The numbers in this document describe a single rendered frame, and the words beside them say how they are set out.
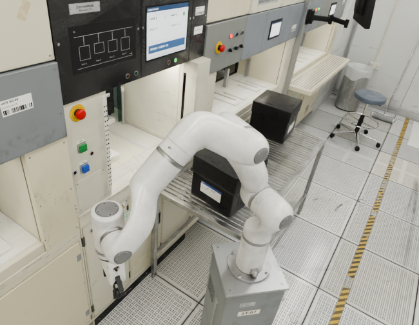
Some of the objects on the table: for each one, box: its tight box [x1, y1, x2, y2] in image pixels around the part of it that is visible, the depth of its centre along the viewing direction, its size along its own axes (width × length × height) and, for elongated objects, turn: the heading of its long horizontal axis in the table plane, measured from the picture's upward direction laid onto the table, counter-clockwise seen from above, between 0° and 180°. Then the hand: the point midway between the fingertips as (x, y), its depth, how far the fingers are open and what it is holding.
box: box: [249, 90, 302, 144], centre depth 252 cm, size 29×29×25 cm
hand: (113, 283), depth 108 cm, fingers open, 8 cm apart
